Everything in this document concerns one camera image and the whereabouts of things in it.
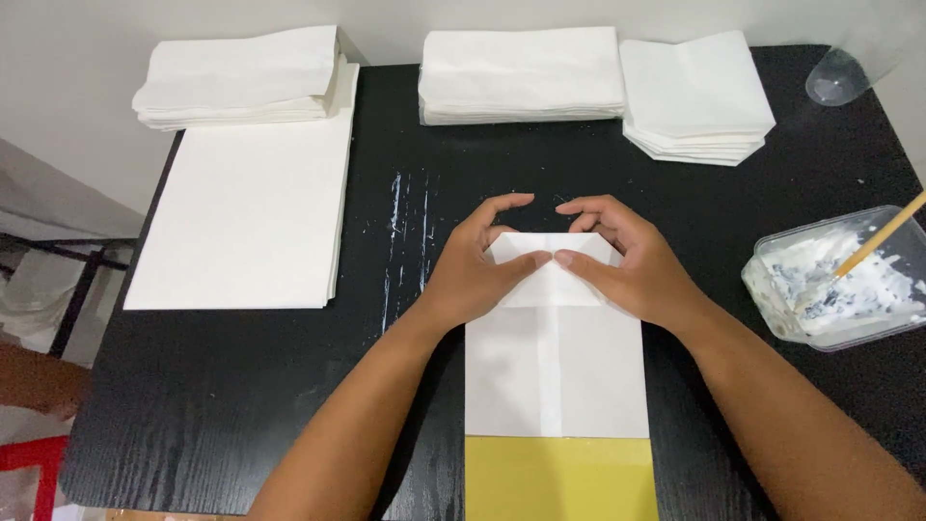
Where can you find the plastic container of white glue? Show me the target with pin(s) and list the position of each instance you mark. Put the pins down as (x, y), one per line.
(853, 289)

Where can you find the person's right hand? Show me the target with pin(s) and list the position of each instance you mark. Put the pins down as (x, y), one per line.
(640, 278)

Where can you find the yellow sheet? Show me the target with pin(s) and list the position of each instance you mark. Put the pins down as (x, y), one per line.
(561, 481)

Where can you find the stack of folded white paper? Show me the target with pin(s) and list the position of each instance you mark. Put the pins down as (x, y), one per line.
(239, 76)

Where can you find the black metal rack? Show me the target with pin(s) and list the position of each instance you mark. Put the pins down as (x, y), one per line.
(76, 289)

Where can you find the wooden stick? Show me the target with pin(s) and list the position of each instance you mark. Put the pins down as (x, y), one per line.
(879, 235)

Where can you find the pile of pointed white bags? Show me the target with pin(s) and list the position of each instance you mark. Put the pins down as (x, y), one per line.
(694, 94)

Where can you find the red stool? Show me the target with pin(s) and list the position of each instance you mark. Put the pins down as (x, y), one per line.
(32, 463)

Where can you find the stack of flat white sheets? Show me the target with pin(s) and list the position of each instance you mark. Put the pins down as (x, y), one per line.
(246, 217)

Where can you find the clear plastic cup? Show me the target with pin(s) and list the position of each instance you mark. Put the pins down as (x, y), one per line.
(839, 81)

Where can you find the person's left hand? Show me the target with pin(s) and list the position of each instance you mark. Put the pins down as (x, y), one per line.
(463, 278)

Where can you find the white paper bag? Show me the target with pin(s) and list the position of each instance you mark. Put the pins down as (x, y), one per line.
(557, 376)

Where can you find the wide pile of white bags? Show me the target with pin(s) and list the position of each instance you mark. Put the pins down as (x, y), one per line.
(521, 72)

